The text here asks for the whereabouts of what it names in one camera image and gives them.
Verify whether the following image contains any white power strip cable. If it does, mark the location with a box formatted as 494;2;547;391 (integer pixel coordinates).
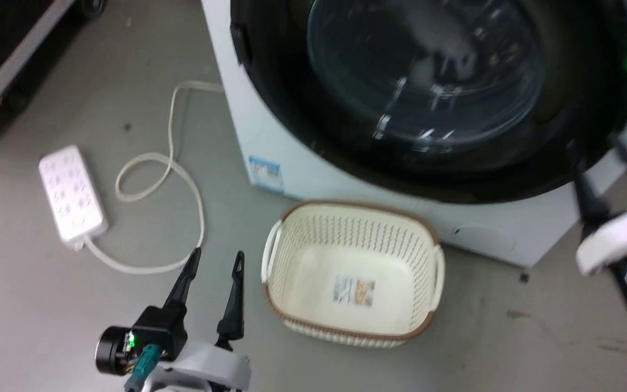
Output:
82;80;226;275

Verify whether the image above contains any white power strip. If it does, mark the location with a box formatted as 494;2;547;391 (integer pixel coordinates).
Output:
38;145;109;251

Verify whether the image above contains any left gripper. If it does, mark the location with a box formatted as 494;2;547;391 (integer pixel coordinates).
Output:
95;247;253;392

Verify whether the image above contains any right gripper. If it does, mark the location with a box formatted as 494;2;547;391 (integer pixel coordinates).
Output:
567;134;627;276

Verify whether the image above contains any black round washing machine door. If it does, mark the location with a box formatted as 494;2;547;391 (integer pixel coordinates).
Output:
230;0;627;205

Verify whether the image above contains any paper label in basket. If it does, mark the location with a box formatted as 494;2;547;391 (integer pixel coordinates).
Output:
333;274;376;307

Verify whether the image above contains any cream plastic laundry basket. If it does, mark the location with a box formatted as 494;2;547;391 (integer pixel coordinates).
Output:
261;200;446;348

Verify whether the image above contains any blue energy label sticker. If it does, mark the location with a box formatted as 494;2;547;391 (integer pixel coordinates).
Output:
248;155;285;193

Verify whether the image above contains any white washing machine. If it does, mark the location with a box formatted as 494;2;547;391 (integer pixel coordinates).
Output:
201;0;627;284

